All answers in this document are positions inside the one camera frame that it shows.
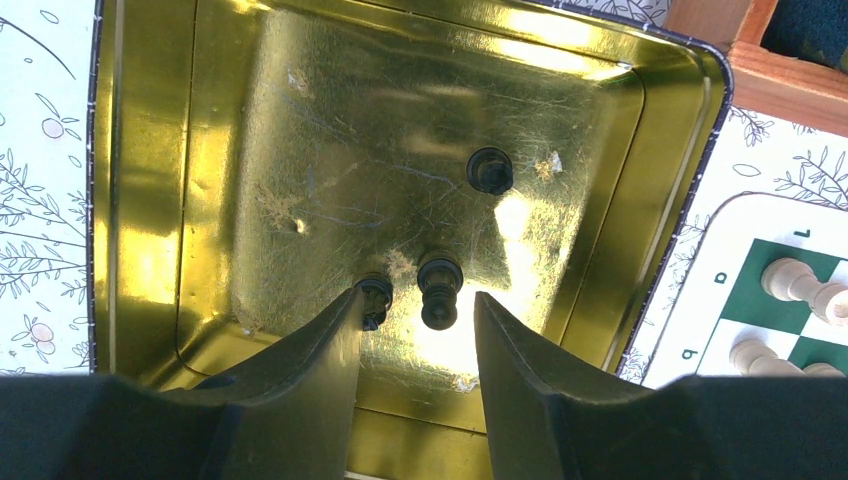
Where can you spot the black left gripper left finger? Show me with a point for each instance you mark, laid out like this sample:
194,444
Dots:
284,413

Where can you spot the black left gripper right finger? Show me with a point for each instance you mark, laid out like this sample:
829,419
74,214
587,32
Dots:
551,415

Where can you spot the black piece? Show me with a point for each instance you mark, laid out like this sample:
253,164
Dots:
439,278
489,170
377,300

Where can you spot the green white chess board mat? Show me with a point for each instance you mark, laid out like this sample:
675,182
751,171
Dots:
723,303

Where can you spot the white chess pieces row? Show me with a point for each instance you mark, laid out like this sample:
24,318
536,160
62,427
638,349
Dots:
788,316

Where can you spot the gold metal tin box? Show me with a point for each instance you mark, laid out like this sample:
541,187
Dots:
253,159

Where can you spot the orange wooden compartment tray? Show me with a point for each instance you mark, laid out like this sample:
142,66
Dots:
780,86

